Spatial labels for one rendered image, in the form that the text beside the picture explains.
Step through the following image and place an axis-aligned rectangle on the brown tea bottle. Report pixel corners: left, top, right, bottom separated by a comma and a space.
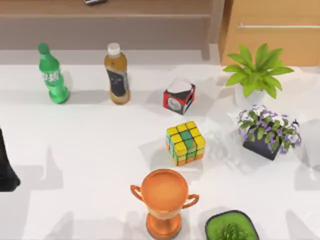
103, 42, 131, 105

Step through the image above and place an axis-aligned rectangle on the green leafy plant white pot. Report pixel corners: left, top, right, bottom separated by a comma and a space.
222, 43, 295, 106

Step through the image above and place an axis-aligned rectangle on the red black white cube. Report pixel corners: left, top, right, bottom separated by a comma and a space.
163, 77, 196, 116

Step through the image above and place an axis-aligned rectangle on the green plant in black pot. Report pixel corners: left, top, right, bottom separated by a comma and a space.
204, 209, 260, 240

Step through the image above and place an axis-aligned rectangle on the orange trophy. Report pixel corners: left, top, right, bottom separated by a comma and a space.
129, 168, 200, 238

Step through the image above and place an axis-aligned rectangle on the long metal handle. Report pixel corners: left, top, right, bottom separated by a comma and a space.
236, 22, 320, 29

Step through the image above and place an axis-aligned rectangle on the yellow green puzzle cube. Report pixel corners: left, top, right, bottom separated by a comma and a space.
165, 120, 207, 167

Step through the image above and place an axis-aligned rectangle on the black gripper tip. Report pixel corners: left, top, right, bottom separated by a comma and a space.
0, 128, 21, 193

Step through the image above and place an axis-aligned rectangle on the open wooden shelf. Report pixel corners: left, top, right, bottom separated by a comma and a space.
0, 0, 226, 61

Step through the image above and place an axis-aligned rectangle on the purple flower plant black pot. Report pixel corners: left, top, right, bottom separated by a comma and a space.
236, 104, 303, 162

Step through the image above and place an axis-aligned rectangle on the wooden cupboard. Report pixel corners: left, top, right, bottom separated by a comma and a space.
217, 0, 320, 67

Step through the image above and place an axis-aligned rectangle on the green bottle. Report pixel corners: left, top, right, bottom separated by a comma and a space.
37, 42, 71, 105

